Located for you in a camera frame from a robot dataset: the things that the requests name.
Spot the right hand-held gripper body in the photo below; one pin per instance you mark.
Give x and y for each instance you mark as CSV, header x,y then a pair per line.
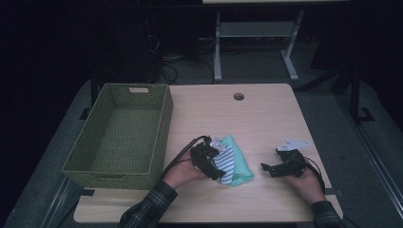
x,y
293,164

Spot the person's right hand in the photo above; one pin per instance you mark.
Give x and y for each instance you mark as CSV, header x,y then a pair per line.
x,y
307,185

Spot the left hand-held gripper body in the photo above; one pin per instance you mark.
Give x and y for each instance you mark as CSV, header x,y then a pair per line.
x,y
202,158

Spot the person's left hand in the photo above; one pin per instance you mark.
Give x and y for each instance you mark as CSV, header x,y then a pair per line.
x,y
183,172

